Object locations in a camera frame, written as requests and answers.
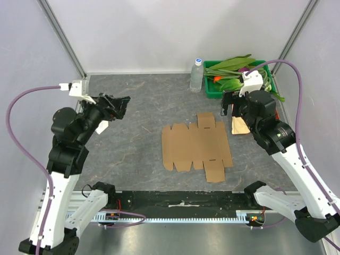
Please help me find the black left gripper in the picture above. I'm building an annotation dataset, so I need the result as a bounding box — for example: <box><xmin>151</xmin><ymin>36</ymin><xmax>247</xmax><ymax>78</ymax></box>
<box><xmin>77</xmin><ymin>91</ymin><xmax>131</xmax><ymax>143</ymax></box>

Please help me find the brown cardboard paper box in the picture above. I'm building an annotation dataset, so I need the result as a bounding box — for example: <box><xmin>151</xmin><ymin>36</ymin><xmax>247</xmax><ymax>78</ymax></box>
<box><xmin>161</xmin><ymin>112</ymin><xmax>233</xmax><ymax>183</ymax></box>

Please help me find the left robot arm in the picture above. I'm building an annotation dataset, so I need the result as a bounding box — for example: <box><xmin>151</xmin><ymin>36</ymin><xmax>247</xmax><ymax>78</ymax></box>
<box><xmin>19</xmin><ymin>93</ymin><xmax>131</xmax><ymax>254</ymax></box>

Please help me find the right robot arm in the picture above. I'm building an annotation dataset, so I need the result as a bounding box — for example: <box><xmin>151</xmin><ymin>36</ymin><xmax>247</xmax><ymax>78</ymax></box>
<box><xmin>221</xmin><ymin>90</ymin><xmax>339</xmax><ymax>243</ymax></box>

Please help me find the green plastic tray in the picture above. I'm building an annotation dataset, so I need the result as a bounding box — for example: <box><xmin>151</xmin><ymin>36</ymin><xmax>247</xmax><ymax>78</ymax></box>
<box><xmin>203</xmin><ymin>60</ymin><xmax>264</xmax><ymax>99</ymax></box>

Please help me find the orange carrot piece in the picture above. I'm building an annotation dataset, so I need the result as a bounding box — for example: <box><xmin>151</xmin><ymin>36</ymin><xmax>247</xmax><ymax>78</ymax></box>
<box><xmin>213</xmin><ymin>76</ymin><xmax>223</xmax><ymax>82</ymax></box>

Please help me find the green long beans bunch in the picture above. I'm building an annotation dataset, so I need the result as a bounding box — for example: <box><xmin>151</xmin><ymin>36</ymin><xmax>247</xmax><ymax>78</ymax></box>
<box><xmin>203</xmin><ymin>67</ymin><xmax>272</xmax><ymax>91</ymax></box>

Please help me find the small white paper scrap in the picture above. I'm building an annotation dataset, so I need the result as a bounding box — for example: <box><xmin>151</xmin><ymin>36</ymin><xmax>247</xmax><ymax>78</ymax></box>
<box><xmin>95</xmin><ymin>121</ymin><xmax>109</xmax><ymax>134</ymax></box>

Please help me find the purple red onion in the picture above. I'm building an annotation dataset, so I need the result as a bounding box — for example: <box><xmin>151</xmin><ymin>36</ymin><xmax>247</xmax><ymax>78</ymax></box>
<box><xmin>238</xmin><ymin>67</ymin><xmax>250</xmax><ymax>73</ymax></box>

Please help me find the red beige snack bag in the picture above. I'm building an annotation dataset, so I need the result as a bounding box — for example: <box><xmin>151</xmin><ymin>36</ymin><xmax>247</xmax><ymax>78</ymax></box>
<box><xmin>232</xmin><ymin>110</ymin><xmax>279</xmax><ymax>135</ymax></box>

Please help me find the green leafy vegetable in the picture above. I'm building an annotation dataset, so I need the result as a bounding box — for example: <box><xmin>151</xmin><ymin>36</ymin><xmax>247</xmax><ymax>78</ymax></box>
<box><xmin>209</xmin><ymin>54</ymin><xmax>256</xmax><ymax>71</ymax></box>

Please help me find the clear plastic water bottle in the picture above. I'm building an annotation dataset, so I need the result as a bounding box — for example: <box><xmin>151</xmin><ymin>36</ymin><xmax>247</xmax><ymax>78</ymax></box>
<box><xmin>189</xmin><ymin>58</ymin><xmax>204</xmax><ymax>92</ymax></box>

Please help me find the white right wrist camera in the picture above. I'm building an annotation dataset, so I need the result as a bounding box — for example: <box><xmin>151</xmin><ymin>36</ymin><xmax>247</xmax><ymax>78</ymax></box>
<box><xmin>239</xmin><ymin>70</ymin><xmax>264</xmax><ymax>97</ymax></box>

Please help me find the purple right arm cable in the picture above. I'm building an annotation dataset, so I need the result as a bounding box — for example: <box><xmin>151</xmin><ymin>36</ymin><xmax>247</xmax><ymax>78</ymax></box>
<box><xmin>246</xmin><ymin>59</ymin><xmax>340</xmax><ymax>250</ymax></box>

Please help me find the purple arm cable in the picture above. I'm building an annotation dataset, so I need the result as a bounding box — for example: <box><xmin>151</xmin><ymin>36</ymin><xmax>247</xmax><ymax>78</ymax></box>
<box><xmin>5</xmin><ymin>85</ymin><xmax>62</xmax><ymax>252</ymax></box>
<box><xmin>246</xmin><ymin>59</ymin><xmax>340</xmax><ymax>250</ymax></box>

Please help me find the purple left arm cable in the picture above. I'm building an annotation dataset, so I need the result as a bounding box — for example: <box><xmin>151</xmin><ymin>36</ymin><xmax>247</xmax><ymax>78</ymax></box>
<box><xmin>5</xmin><ymin>85</ymin><xmax>62</xmax><ymax>252</ymax></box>

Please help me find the left aluminium frame post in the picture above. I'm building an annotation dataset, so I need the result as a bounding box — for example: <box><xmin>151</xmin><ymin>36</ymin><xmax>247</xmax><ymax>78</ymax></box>
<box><xmin>37</xmin><ymin>0</ymin><xmax>87</xmax><ymax>79</ymax></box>

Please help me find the aluminium frame post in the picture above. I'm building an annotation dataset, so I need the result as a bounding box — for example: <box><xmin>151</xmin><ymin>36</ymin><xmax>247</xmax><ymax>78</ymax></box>
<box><xmin>37</xmin><ymin>0</ymin><xmax>87</xmax><ymax>79</ymax></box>
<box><xmin>278</xmin><ymin>0</ymin><xmax>320</xmax><ymax>60</ymax></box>

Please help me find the slotted grey cable duct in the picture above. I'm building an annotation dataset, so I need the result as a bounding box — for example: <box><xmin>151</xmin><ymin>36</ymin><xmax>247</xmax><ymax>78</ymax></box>
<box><xmin>91</xmin><ymin>211</ymin><xmax>256</xmax><ymax>224</ymax></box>

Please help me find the right aluminium frame post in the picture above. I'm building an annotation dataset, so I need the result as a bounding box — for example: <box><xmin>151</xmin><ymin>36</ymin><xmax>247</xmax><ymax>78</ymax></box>
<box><xmin>278</xmin><ymin>0</ymin><xmax>320</xmax><ymax>60</ymax></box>

